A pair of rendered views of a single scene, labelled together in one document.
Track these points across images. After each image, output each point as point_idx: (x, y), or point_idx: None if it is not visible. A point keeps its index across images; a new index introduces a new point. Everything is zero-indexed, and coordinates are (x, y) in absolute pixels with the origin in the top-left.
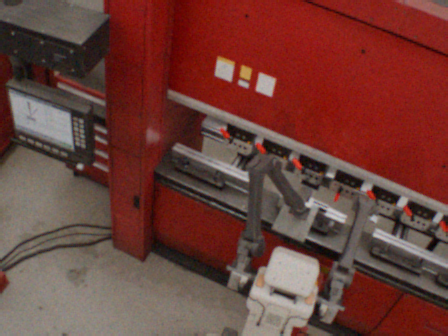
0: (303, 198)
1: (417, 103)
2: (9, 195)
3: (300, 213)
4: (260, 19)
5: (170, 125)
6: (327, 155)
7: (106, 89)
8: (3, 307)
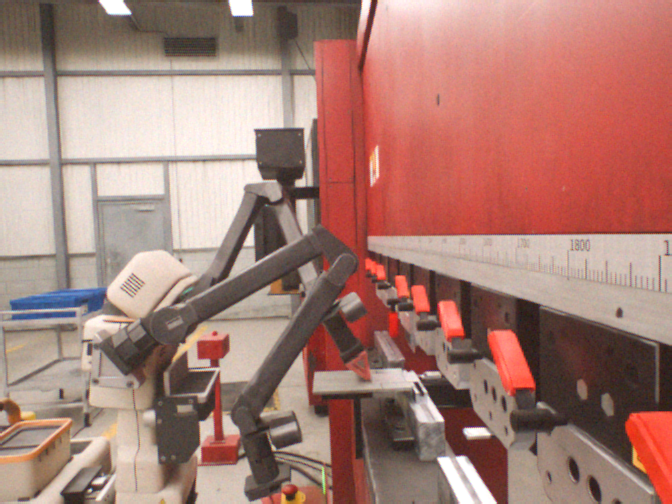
0: (336, 301)
1: (407, 6)
2: (329, 429)
3: (328, 332)
4: (371, 76)
5: (384, 304)
6: (395, 238)
7: None
8: (206, 471)
